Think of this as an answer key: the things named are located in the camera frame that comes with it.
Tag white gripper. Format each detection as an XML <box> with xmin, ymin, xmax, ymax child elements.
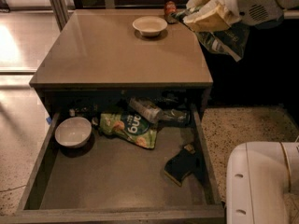
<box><xmin>183</xmin><ymin>0</ymin><xmax>283</xmax><ymax>32</ymax></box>

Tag green jalapeno chip bag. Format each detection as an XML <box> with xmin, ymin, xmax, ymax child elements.
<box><xmin>171</xmin><ymin>5</ymin><xmax>251</xmax><ymax>63</ymax></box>

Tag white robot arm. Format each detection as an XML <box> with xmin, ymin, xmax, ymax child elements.
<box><xmin>183</xmin><ymin>0</ymin><xmax>299</xmax><ymax>224</ymax></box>

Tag dark green can in drawer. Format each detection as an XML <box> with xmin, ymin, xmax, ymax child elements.
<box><xmin>161</xmin><ymin>109</ymin><xmax>191</xmax><ymax>125</ymax></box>

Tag white plastic bottle in drawer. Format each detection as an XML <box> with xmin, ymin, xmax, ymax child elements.
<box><xmin>129</xmin><ymin>97</ymin><xmax>163</xmax><ymax>123</ymax></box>

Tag grey cabinet with glossy top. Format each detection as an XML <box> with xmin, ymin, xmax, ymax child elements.
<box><xmin>30</xmin><ymin>9</ymin><xmax>213</xmax><ymax>111</ymax></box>

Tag green snack bag in drawer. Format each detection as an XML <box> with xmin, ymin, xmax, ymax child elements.
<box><xmin>100</xmin><ymin>107</ymin><xmax>157</xmax><ymax>149</ymax></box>

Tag small bottle in drawer corner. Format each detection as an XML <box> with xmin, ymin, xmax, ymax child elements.
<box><xmin>69</xmin><ymin>108</ymin><xmax>76</xmax><ymax>117</ymax></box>

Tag white bowl in drawer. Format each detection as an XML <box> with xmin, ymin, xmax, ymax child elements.
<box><xmin>54</xmin><ymin>117</ymin><xmax>92</xmax><ymax>148</ymax></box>

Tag open grey top drawer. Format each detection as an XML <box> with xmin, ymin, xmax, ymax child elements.
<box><xmin>1</xmin><ymin>114</ymin><xmax>225</xmax><ymax>224</ymax></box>

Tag orange soda can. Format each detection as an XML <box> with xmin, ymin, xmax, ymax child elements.
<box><xmin>164</xmin><ymin>1</ymin><xmax>177</xmax><ymax>24</ymax></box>

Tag white bowl on cabinet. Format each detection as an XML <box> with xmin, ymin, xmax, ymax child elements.
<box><xmin>133</xmin><ymin>16</ymin><xmax>167</xmax><ymax>37</ymax></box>

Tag dark blue yellow sponge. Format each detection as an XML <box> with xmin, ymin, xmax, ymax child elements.
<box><xmin>164</xmin><ymin>144</ymin><xmax>203</xmax><ymax>187</ymax></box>

